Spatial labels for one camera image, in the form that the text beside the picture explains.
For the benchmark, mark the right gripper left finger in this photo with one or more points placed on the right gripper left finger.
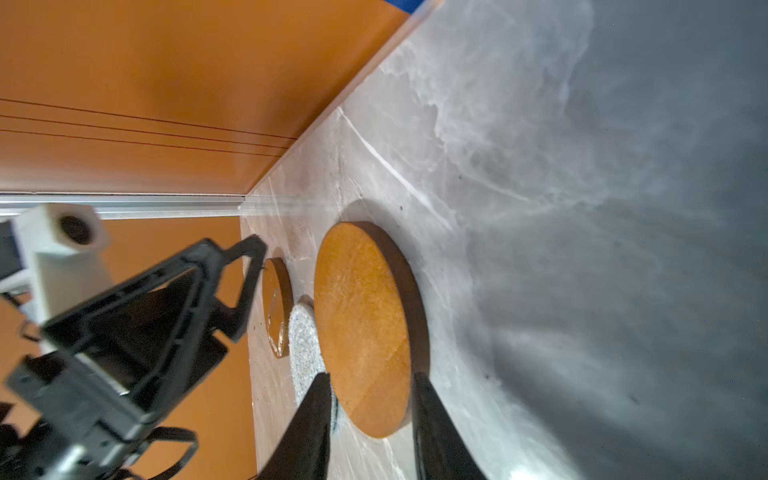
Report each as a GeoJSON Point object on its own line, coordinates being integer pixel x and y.
{"type": "Point", "coordinates": [303, 451]}

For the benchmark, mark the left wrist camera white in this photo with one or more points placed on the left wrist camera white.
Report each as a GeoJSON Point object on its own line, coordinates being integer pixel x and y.
{"type": "Point", "coordinates": [53, 252]}

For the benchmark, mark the light blue rope coaster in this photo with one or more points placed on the light blue rope coaster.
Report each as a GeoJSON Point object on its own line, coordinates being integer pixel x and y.
{"type": "Point", "coordinates": [306, 360]}

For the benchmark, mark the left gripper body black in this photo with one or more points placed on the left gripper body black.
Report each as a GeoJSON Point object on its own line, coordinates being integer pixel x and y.
{"type": "Point", "coordinates": [102, 400]}

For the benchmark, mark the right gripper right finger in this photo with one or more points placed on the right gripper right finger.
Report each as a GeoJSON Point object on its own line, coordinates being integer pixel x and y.
{"type": "Point", "coordinates": [440, 452]}

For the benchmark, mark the dark glossy wooden coaster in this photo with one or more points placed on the dark glossy wooden coaster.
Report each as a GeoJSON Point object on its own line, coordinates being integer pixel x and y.
{"type": "Point", "coordinates": [278, 302]}

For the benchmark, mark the light wooden round coaster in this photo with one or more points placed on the light wooden round coaster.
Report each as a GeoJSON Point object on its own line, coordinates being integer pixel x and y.
{"type": "Point", "coordinates": [371, 324]}

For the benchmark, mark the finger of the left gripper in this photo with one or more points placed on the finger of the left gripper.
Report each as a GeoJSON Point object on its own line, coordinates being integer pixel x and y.
{"type": "Point", "coordinates": [156, 318]}
{"type": "Point", "coordinates": [233, 321]}

